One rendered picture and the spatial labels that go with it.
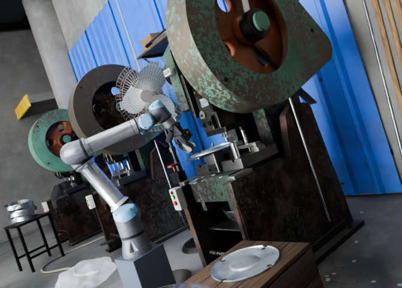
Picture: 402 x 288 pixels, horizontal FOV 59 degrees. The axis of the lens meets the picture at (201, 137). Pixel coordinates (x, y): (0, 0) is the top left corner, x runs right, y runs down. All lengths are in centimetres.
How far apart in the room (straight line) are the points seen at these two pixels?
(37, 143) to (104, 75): 177
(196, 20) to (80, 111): 179
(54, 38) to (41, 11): 53
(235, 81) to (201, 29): 28
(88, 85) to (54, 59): 402
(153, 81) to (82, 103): 70
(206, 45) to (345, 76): 151
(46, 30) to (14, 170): 297
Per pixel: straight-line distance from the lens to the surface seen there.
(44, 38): 738
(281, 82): 189
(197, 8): 168
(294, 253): 150
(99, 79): 332
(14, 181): 834
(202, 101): 213
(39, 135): 485
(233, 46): 184
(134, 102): 292
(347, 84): 290
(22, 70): 884
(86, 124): 319
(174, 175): 229
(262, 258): 153
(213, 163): 206
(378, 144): 293
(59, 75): 718
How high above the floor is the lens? 93
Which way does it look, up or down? 2 degrees down
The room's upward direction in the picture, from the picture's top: 18 degrees counter-clockwise
